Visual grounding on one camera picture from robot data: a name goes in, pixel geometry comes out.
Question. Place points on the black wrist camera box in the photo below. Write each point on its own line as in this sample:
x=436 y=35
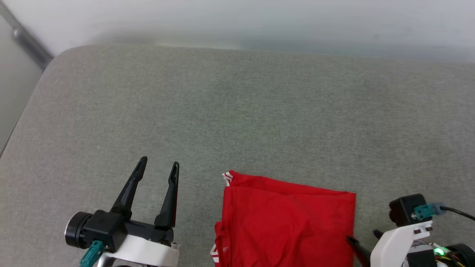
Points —
x=105 y=226
x=404 y=209

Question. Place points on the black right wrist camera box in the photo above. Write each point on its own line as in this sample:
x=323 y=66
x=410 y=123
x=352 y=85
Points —
x=404 y=209

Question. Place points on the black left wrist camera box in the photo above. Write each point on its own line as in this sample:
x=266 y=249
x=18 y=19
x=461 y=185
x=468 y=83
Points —
x=105 y=226

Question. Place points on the red and white basketball jersey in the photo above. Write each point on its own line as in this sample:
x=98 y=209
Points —
x=289 y=226

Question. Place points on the grey metal rail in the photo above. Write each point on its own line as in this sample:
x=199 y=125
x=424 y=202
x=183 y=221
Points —
x=26 y=37

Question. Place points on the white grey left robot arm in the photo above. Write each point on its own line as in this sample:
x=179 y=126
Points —
x=128 y=264

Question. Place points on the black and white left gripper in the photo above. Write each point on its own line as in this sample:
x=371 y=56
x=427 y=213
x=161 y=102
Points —
x=148 y=252

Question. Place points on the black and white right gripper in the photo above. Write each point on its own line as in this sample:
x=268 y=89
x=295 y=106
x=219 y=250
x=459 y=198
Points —
x=389 y=248

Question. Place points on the grey fabric sofa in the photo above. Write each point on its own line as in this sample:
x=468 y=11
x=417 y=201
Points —
x=237 y=111

